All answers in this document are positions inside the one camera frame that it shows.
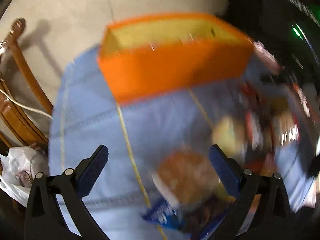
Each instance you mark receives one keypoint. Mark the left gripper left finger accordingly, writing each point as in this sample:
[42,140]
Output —
[43,217]

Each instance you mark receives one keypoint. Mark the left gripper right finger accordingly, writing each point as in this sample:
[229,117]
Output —
[272,217]

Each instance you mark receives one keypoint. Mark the white plastic bag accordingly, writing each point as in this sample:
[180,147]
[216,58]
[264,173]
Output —
[19,169]

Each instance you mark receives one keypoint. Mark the wrapped bread roll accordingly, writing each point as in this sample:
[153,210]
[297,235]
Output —
[230,135]

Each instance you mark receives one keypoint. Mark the brown bread package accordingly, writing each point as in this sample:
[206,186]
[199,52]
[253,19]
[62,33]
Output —
[190,185]

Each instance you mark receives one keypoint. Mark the wooden chair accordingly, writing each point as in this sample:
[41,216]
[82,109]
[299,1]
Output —
[25,108]

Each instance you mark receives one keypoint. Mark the blue snack packet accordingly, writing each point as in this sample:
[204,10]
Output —
[162,212]

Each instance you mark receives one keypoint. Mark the blue quilted table mat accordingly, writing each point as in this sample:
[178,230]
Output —
[137,136]

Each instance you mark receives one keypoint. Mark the orange storage box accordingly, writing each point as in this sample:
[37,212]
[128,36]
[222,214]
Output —
[155,54]

